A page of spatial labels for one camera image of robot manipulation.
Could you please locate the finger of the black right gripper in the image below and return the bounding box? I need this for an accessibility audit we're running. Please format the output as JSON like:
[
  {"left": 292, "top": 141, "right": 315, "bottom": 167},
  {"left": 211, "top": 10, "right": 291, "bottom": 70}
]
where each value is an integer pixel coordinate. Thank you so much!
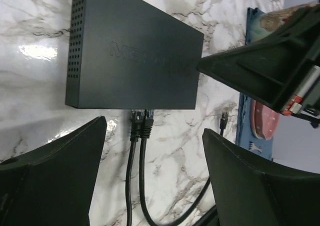
[{"left": 197, "top": 5, "right": 320, "bottom": 113}]

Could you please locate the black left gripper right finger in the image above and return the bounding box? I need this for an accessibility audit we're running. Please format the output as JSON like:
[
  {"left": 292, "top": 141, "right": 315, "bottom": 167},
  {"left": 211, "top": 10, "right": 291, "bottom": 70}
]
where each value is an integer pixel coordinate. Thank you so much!
[{"left": 202, "top": 128, "right": 320, "bottom": 226}]

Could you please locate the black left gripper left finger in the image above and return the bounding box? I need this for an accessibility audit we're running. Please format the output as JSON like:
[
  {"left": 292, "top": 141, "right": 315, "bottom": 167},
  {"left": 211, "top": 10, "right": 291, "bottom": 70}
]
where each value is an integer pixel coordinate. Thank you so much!
[{"left": 0, "top": 116, "right": 107, "bottom": 226}]

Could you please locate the black ethernet cable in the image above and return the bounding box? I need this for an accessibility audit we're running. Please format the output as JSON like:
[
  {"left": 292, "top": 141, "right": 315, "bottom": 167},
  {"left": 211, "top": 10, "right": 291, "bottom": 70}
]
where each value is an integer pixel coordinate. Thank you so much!
[{"left": 138, "top": 108, "right": 230, "bottom": 226}]

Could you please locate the black network switch box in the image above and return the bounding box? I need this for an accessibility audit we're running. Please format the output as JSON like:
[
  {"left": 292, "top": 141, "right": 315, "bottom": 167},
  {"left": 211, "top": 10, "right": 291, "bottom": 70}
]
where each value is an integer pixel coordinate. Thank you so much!
[{"left": 65, "top": 0, "right": 204, "bottom": 110}]

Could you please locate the beige ceramic mug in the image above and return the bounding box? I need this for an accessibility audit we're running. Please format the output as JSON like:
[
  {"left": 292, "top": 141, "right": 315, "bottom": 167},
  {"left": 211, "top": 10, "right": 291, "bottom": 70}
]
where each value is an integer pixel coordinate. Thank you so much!
[{"left": 259, "top": 1, "right": 319, "bottom": 33}]

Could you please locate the pink dotted plate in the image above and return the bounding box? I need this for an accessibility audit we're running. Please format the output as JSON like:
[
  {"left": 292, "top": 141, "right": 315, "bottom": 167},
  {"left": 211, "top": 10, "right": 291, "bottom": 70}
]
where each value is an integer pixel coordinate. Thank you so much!
[{"left": 250, "top": 99, "right": 280, "bottom": 141}]

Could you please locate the blue cloth placemat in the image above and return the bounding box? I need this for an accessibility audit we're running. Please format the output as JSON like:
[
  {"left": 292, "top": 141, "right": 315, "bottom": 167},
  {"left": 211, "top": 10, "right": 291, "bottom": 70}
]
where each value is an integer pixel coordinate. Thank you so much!
[{"left": 235, "top": 7, "right": 273, "bottom": 160}]

